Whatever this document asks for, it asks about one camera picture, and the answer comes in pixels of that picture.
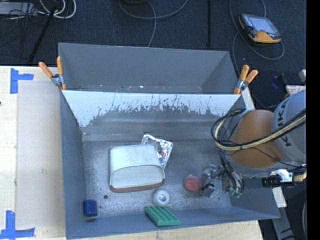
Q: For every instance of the grey metal bin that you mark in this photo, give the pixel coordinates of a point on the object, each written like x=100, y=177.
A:
x=125, y=69

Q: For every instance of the pale flat board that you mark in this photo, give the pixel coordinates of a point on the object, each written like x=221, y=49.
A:
x=37, y=146

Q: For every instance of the white box with brown rim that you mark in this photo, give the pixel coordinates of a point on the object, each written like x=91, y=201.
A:
x=136, y=166

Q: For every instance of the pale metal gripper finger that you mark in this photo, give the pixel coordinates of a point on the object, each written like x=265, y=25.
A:
x=208, y=190
x=209, y=174

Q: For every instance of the black cylinder on white bracket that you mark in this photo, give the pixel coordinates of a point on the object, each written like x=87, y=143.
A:
x=272, y=182

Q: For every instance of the red round disc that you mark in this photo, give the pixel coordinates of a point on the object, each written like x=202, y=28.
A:
x=192, y=183

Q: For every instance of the green studded flat block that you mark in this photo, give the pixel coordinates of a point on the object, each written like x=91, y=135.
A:
x=162, y=216

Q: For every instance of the blue cylinder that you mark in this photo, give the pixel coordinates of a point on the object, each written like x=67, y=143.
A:
x=90, y=207

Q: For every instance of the silver foil packet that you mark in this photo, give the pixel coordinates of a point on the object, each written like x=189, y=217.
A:
x=163, y=146

